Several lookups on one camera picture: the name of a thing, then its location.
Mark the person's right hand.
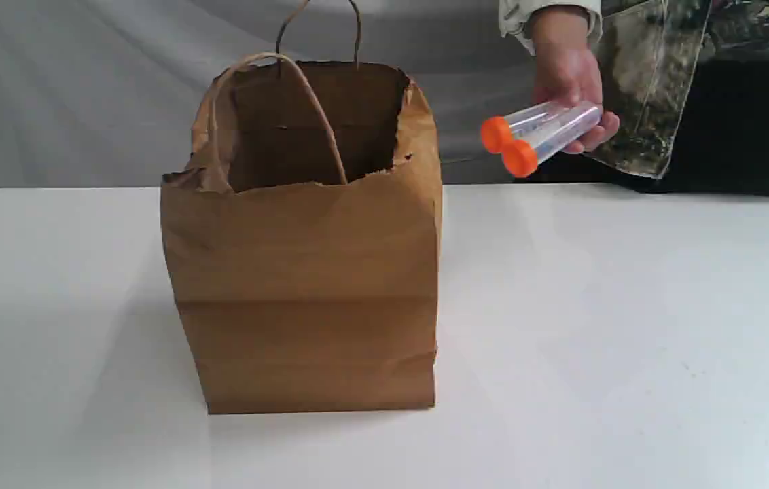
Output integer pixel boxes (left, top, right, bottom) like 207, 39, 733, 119
531, 7, 620, 155

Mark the orange-capped clear tube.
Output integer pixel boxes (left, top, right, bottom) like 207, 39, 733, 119
501, 102, 603, 179
480, 101, 570, 154

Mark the brown paper bag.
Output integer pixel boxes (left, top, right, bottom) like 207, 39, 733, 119
160, 12, 443, 415

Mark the person in camouflage jacket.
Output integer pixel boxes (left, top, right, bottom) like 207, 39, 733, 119
497, 1, 769, 197

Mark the grey backdrop cloth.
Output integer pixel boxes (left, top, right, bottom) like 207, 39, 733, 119
0, 0, 541, 189

